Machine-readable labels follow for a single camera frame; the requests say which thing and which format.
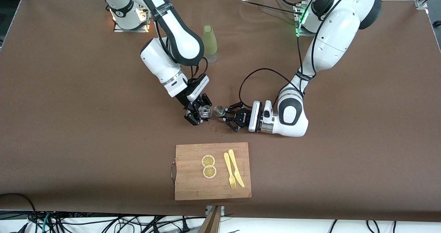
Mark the yellow plastic fork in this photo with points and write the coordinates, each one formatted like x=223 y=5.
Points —
x=228 y=169

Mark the brown table cover sheet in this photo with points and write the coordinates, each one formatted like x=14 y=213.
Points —
x=310 y=174

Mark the steel jigger measuring cup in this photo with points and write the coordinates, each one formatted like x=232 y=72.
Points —
x=219 y=111

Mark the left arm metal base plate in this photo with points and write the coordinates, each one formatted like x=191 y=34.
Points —
x=299 y=30

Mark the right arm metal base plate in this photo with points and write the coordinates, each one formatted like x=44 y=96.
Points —
x=119 y=29

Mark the clear glass shaker cup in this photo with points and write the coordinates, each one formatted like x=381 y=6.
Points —
x=206 y=112

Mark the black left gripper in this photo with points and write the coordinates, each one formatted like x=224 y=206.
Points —
x=242 y=117

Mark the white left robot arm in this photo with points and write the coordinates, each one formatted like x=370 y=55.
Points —
x=330 y=43

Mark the wooden cutting board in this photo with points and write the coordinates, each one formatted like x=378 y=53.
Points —
x=193 y=184

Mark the wooden post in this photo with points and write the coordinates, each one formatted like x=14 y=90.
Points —
x=211 y=222

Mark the yellow plastic knife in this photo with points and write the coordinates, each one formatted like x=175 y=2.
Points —
x=235 y=167

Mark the green sleeved glass bottle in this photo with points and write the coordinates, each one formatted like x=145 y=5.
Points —
x=211 y=40

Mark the lemon slice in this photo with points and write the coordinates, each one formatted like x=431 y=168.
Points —
x=209 y=171
x=208 y=160

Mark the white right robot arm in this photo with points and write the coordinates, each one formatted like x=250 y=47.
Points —
x=179 y=36

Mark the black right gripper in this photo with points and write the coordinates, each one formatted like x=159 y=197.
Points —
x=190 y=107

